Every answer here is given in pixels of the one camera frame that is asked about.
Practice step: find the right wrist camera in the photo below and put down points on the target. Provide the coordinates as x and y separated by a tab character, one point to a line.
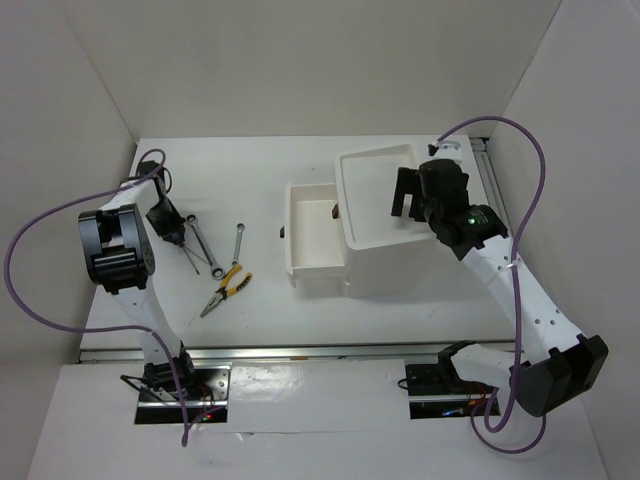
451	150

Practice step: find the white drawer cabinet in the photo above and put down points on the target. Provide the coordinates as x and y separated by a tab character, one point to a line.
384	254

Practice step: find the front aluminium rail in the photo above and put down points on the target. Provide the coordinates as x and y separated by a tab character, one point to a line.
285	353

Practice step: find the purple precision screwdriver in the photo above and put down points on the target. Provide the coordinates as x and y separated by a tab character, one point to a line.
189	257

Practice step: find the right aluminium rail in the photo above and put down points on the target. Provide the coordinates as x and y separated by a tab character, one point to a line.
479	147

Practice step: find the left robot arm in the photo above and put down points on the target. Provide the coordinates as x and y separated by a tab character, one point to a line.
119	257

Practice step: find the aluminium rail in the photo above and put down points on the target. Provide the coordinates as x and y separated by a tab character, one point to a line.
285	353
479	147

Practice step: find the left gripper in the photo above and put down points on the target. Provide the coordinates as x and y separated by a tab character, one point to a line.
176	225

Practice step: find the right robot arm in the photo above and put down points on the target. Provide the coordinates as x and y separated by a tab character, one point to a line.
555	361

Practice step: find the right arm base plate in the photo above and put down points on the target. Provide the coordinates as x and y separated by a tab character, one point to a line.
432	396

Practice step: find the small ratchet wrench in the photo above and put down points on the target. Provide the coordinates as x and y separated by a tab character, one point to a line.
240	228

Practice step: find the yellow black pliers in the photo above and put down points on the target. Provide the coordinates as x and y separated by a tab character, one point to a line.
225	291

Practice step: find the large ratchet wrench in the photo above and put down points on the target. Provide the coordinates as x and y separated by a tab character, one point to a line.
217	272

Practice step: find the red precision screwdriver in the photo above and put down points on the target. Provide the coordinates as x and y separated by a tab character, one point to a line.
197	255

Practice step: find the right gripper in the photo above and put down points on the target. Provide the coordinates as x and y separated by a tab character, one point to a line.
408	182

